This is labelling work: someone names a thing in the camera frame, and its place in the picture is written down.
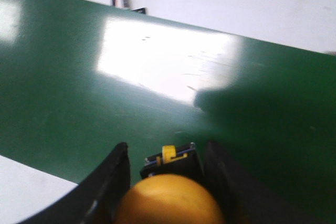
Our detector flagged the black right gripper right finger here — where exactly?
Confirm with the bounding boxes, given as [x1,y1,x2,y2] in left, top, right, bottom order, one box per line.
[204,141,324,223]

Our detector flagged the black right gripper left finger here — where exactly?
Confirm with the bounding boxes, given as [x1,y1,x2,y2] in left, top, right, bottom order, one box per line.
[22,142,131,223]

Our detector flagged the yellow mushroom push button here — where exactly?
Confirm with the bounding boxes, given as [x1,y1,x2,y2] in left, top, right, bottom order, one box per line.
[113,142,226,223]

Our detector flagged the green conveyor belt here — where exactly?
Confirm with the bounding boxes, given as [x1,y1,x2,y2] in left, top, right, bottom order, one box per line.
[1,0,335,222]

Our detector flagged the small black sensor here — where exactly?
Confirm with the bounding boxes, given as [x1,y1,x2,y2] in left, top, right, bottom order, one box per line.
[131,7,148,15]

